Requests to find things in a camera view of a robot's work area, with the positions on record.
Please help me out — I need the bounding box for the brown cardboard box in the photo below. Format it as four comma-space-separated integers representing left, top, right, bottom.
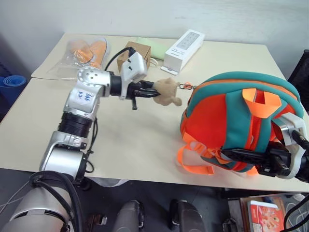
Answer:
116, 41, 152, 73

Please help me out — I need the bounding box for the light green pouch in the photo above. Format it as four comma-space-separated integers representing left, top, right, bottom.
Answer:
136, 36, 175, 61

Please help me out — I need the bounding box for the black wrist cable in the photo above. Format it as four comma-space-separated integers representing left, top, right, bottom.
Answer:
104, 46, 137, 73
292, 130, 309, 147

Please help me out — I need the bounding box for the orange and teal backpack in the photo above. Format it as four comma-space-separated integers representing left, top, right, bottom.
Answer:
177, 71, 304, 176

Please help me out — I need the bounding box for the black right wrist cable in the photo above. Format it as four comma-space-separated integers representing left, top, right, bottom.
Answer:
292, 130, 309, 147

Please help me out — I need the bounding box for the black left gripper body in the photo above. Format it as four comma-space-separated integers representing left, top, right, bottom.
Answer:
125, 81, 146, 111

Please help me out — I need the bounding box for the beige teddy bear keychain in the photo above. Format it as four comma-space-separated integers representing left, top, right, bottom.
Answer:
152, 77, 182, 107

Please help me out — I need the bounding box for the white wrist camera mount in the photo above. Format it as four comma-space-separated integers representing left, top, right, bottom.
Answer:
119, 52, 148, 100
271, 112, 309, 180

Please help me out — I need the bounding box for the clear plastic bag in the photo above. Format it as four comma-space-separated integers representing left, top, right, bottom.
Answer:
45, 37, 113, 80

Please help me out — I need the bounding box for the thick black arm cable bundle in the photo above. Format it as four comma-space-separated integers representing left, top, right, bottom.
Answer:
28, 170, 84, 232

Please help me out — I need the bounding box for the blue rolled mat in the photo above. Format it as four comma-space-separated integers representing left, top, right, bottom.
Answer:
0, 74, 29, 115

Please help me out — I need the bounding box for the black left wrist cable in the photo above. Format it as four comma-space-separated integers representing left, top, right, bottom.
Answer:
104, 46, 137, 73

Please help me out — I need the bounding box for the white rectangular box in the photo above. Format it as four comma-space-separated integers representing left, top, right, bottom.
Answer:
160, 29, 206, 73

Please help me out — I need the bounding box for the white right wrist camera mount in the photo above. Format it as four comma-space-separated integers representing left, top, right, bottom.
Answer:
271, 112, 309, 180

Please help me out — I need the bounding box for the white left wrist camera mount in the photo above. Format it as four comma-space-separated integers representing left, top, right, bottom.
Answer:
119, 52, 148, 100

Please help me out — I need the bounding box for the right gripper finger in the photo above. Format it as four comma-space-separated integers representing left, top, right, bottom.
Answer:
220, 148, 268, 168
267, 141, 289, 152

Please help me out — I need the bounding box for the orange canvas shoe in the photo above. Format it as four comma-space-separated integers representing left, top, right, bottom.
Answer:
68, 40, 92, 64
81, 38, 112, 69

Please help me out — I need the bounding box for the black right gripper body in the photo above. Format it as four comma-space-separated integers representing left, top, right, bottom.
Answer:
256, 144, 293, 179

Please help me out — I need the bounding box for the red printed box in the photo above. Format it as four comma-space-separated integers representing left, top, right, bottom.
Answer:
246, 197, 292, 232

